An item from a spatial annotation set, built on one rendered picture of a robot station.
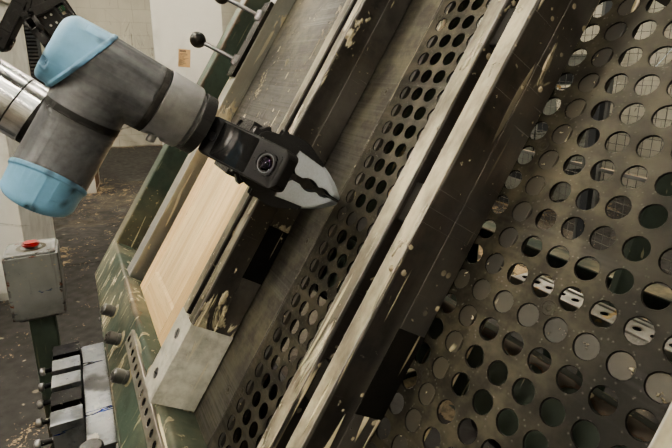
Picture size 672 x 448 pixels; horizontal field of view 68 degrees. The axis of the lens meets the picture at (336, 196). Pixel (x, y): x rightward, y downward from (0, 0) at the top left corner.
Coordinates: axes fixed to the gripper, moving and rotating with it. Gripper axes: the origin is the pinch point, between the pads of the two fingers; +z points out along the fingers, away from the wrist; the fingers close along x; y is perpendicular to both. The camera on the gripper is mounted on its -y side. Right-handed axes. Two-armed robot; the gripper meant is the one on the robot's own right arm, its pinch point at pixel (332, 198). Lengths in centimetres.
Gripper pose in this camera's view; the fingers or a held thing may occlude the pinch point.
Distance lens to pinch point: 65.1
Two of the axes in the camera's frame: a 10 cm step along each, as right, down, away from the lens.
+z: 7.5, 4.2, 5.2
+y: -4.6, -2.5, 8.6
